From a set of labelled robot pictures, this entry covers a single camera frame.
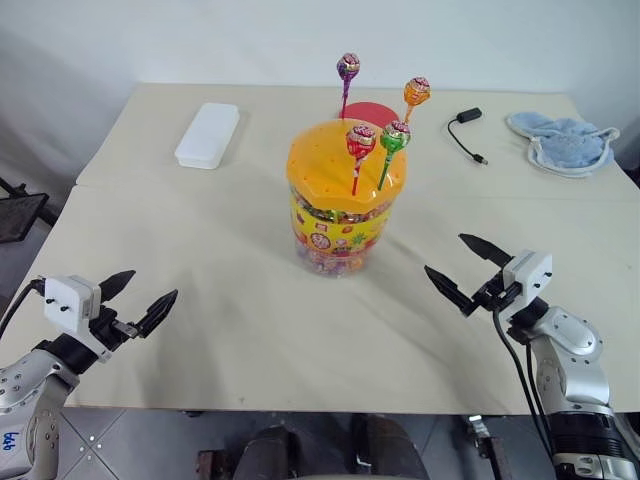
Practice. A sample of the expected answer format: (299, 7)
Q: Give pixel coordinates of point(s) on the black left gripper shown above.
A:
(107, 327)

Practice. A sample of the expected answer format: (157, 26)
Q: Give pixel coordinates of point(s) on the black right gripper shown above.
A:
(495, 297)

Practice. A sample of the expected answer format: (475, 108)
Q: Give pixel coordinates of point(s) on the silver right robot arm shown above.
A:
(575, 375)

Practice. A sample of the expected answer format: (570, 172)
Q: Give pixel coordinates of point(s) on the green wrapped lollipop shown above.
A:
(395, 136)

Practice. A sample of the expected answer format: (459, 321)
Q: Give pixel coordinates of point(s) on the red wrapped lollipop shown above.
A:
(361, 141)

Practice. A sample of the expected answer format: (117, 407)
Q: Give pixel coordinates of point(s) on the orange wrapped lollipop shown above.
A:
(417, 91)

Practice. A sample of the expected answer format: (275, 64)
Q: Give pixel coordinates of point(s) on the purple wrapped lollipop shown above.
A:
(348, 66)

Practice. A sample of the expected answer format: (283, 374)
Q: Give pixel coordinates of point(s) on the clear candy jar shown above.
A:
(340, 240)

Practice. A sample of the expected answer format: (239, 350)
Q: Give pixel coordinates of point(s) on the black mesh stand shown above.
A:
(17, 215)

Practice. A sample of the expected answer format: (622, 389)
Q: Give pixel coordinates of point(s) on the light blue cloth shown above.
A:
(565, 145)

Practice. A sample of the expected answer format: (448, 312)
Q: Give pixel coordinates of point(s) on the white plastic box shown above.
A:
(207, 135)

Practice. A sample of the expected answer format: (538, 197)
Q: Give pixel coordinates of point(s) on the orange perforated jar lid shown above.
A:
(320, 160)

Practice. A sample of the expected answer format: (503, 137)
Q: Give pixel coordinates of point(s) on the red round lid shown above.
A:
(367, 111)

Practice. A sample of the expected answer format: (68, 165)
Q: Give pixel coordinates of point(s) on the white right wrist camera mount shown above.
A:
(527, 272)

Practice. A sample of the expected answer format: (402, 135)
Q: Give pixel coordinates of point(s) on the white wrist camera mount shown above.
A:
(65, 300)
(527, 272)

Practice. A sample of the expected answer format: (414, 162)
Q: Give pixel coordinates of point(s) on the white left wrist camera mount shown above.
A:
(65, 300)

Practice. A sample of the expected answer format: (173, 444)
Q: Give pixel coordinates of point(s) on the metal table leg bracket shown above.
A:
(487, 445)

